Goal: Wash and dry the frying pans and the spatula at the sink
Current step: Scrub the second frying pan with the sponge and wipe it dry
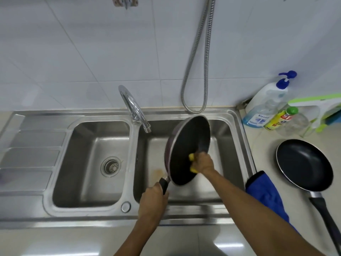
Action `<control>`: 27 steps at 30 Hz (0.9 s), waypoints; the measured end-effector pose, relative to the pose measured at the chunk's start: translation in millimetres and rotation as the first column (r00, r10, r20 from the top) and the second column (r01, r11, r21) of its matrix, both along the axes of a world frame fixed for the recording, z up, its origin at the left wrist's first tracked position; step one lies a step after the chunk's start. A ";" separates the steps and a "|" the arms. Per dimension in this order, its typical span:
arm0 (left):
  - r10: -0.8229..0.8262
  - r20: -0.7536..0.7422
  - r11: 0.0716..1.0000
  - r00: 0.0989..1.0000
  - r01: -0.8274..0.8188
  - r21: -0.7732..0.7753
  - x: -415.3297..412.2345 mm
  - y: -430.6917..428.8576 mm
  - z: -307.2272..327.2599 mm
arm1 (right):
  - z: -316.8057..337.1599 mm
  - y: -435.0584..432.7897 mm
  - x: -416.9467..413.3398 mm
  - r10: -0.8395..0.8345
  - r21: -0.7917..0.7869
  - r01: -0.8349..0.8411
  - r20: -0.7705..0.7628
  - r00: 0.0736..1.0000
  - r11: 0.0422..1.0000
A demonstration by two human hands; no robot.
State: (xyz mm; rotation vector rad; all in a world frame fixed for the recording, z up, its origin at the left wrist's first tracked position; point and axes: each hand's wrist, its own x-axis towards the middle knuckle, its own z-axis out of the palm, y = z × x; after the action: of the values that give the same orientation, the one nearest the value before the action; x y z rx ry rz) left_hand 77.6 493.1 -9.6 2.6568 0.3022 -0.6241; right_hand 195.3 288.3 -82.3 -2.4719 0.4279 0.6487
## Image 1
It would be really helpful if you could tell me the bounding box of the person's left hand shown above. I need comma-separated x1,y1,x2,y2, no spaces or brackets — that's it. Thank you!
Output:
138,181,169,224

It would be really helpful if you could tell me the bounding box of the person's right hand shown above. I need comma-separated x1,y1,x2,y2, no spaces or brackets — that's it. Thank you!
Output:
190,151,216,176

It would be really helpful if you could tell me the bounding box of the yellow sponge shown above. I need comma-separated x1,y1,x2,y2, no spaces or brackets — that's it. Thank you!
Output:
188,153,199,174

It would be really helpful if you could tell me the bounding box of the medium black frying pan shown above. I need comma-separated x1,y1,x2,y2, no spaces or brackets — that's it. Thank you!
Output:
159,115,211,196

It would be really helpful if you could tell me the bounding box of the blue microfibre cloth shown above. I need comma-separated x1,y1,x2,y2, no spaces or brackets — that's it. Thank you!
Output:
245,170,300,234

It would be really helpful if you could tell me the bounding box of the small black frying pan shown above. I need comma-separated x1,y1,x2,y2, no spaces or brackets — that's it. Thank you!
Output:
276,139,341,255

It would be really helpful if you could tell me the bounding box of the person's left forearm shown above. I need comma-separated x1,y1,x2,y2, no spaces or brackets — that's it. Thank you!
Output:
114,215,160,256

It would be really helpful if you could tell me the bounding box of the person's right forearm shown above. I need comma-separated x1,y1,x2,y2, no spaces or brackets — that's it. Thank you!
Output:
204,167,325,256

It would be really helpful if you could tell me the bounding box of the metal sink strainer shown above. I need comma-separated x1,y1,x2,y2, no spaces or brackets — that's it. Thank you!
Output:
100,156,122,178

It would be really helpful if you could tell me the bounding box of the clear pump soap bottle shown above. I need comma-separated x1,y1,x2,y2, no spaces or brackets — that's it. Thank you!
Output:
242,70,298,129

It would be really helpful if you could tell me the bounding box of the small yellow bottle green cap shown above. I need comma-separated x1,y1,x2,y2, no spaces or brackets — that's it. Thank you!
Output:
264,106,299,131

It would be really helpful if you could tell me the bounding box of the stainless steel double sink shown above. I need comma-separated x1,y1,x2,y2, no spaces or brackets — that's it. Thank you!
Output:
0,108,258,229

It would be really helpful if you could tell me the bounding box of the chrome faucet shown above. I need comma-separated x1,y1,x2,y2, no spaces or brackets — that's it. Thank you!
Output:
118,85,152,134

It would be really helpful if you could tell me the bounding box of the clear glass cup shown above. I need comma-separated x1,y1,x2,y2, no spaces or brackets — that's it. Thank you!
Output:
276,112,311,138

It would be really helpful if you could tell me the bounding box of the green white squeegee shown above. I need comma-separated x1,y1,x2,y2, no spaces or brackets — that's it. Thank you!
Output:
288,94,341,138

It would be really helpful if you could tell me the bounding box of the blue cutting board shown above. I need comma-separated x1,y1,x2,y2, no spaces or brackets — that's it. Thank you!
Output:
326,110,341,125

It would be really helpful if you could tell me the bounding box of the metal shower hose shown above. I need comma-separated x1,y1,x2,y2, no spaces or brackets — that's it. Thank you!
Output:
180,0,216,114

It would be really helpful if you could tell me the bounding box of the brown adhesive wall hook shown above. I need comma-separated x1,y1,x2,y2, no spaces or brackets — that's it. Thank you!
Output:
112,0,139,10

